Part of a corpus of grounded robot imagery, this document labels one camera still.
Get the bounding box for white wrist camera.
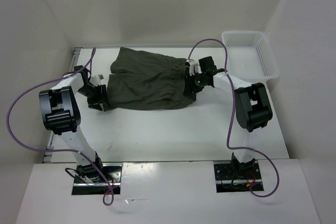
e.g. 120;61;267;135
185;59;200;76
89;74;104;87

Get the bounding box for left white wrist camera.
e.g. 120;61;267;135
89;74;104;87

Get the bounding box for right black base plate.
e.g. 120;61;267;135
214;161;264;193

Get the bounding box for olive green shorts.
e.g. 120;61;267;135
107;47;195;111

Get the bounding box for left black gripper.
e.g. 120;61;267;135
77;84;111;111

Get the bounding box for white plastic basket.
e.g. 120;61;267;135
222;30;280;81

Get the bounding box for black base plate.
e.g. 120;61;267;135
214;161;264;193
65;163;122;196

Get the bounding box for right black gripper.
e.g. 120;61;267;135
183;71;206;95

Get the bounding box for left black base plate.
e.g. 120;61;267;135
65;163;122;196

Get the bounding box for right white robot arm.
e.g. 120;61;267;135
184;56;272;178

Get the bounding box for aluminium rail frame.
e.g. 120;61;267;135
43;47;82;162

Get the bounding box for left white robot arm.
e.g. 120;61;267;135
39;66;109;183

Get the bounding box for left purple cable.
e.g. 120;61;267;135
5;47;114;206

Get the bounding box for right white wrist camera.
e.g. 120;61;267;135
185;59;200;76

